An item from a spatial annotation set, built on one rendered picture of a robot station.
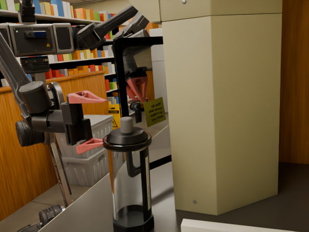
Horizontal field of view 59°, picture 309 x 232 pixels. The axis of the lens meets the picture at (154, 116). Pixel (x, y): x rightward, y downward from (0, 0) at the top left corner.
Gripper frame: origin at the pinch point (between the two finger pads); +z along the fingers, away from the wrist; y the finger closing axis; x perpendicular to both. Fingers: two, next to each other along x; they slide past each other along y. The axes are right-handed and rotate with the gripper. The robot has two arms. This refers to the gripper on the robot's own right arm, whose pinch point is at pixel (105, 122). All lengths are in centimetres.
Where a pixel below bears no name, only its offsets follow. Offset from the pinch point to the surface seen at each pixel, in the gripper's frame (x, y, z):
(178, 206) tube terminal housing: 9.6, -24.9, 12.8
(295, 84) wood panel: 46, 1, 42
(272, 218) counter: 12.0, -26.1, 35.5
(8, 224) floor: 91, -117, -173
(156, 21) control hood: 9.0, 21.4, 10.9
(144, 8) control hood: 8.8, 24.4, 8.2
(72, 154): 165, -80, -157
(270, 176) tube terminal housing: 21.7, -19.8, 35.0
